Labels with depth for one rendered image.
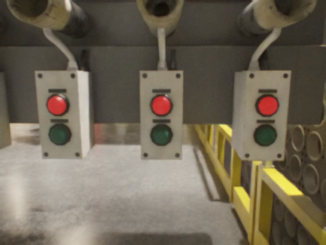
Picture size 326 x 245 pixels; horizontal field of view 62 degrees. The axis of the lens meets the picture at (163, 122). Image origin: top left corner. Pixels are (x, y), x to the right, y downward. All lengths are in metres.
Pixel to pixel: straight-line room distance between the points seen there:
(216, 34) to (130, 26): 0.17
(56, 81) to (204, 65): 0.27
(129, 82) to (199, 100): 0.14
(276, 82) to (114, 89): 0.30
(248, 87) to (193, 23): 0.19
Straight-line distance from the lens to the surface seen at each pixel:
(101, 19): 0.59
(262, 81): 0.47
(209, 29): 0.58
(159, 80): 0.45
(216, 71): 0.54
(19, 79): 0.61
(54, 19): 0.44
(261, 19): 0.45
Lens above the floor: 0.76
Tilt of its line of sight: 10 degrees down
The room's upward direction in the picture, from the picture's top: straight up
